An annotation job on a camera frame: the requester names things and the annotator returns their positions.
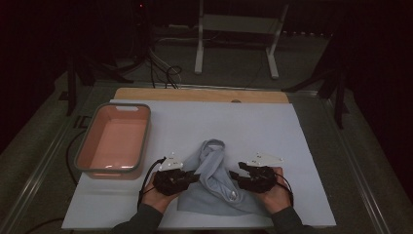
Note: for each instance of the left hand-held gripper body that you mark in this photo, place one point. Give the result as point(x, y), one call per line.
point(170, 182)

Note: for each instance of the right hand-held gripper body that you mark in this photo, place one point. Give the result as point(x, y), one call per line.
point(259, 180)

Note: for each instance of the light blue cloth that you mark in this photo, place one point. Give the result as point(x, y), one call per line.
point(211, 195)

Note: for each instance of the pink basin with grey rim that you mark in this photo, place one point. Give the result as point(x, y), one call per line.
point(113, 143)

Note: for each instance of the person's left hand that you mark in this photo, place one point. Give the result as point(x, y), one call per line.
point(159, 200)

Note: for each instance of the person's right hand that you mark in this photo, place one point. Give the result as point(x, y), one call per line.
point(276, 198)

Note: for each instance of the white table sheet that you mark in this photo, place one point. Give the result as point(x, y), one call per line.
point(227, 117)

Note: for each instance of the wooden board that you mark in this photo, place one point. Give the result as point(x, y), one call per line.
point(195, 95)

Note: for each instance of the black tripod stand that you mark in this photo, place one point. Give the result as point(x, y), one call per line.
point(339, 97)
point(72, 87)

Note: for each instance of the white metal stand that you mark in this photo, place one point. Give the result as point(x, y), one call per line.
point(240, 23)

